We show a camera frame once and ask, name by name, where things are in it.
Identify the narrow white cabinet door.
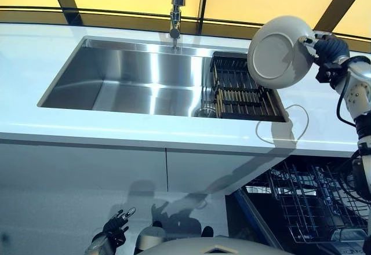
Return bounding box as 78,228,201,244
165,147,287,195

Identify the round steel sink drain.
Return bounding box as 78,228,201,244
192,107,217,119

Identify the grey detergent dispenser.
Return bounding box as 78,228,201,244
329,228,369,243

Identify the dark wire dishwasher rack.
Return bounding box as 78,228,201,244
245,161,371,245

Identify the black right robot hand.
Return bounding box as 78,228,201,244
297,32,350,66

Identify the beige round plate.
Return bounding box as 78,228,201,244
246,14,315,89

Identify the dark window frame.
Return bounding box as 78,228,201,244
0,0,371,50

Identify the stainless steel sink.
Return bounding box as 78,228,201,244
37,35,290,123

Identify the wide white cabinet door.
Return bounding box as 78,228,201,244
0,141,169,194

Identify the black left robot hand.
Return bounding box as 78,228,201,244
102,207,137,246

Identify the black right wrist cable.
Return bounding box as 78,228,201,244
336,72,361,127

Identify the black sink drying rack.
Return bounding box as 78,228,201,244
209,51,287,121

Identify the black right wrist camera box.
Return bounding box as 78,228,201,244
315,60,346,83

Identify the grey robot torso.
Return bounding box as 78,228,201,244
139,236,288,255

